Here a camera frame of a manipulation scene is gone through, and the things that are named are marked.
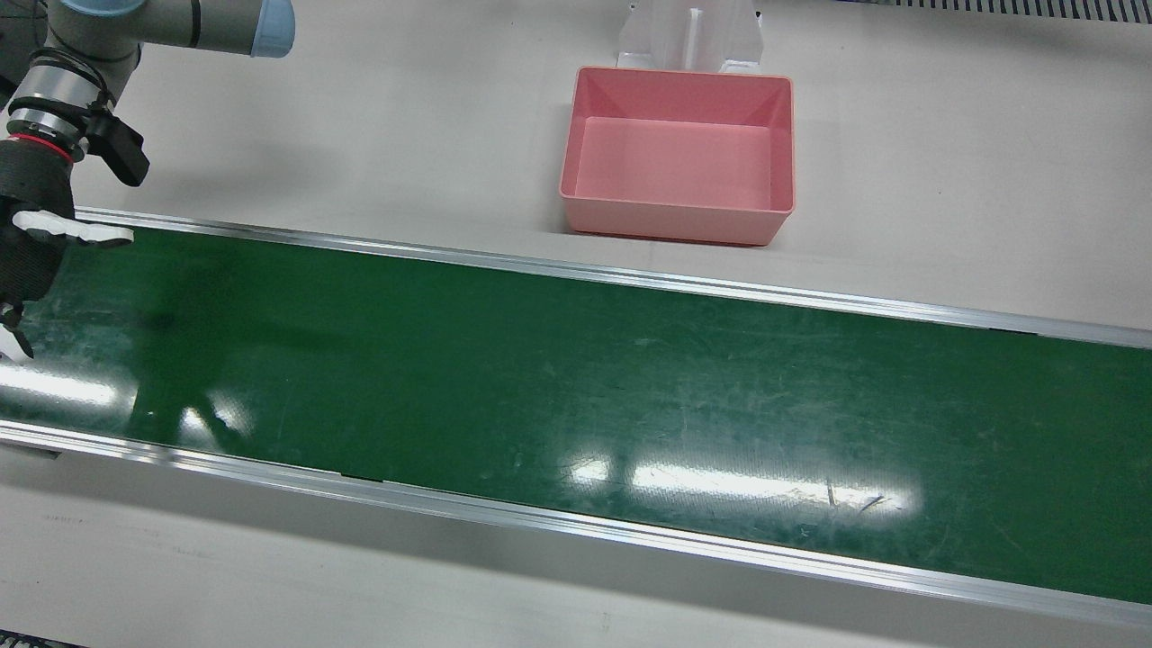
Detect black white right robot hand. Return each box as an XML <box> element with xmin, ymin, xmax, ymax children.
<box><xmin>0</xmin><ymin>135</ymin><xmax>134</xmax><ymax>363</ymax></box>

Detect pink plastic box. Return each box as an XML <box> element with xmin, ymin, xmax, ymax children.
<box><xmin>558</xmin><ymin>66</ymin><xmax>797</xmax><ymax>248</ymax></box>

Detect green conveyor belt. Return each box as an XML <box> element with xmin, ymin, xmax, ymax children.
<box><xmin>0</xmin><ymin>209</ymin><xmax>1152</xmax><ymax>606</ymax></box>

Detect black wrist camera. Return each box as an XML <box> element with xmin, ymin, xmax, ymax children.
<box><xmin>85</xmin><ymin>112</ymin><xmax>151</xmax><ymax>188</ymax></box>

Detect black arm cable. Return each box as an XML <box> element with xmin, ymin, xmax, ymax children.
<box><xmin>22</xmin><ymin>0</ymin><xmax>113</xmax><ymax>122</ymax></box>

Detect aluminium conveyor side rail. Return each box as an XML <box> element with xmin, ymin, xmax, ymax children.
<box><xmin>0</xmin><ymin>418</ymin><xmax>1152</xmax><ymax>631</ymax></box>
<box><xmin>74</xmin><ymin>206</ymin><xmax>1152</xmax><ymax>350</ymax></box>

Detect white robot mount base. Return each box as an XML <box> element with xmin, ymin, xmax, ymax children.
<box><xmin>616</xmin><ymin>0</ymin><xmax>766</xmax><ymax>73</ymax></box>

